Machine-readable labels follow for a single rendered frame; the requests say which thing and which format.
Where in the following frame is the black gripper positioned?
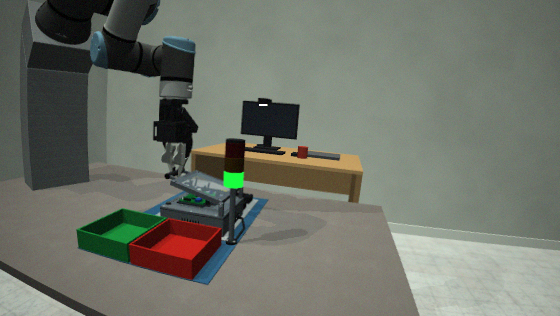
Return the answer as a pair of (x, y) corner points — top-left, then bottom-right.
(153, 98), (193, 177)

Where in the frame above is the red open-top bin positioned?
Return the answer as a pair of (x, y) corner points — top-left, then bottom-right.
(129, 218), (222, 280)

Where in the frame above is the green bin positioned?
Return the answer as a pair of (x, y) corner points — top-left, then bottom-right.
(76, 208), (167, 263)

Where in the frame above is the green circuit board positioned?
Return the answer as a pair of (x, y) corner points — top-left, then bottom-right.
(179, 194), (205, 205)

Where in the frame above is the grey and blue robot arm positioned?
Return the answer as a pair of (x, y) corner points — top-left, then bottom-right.
(35, 0), (196, 100)

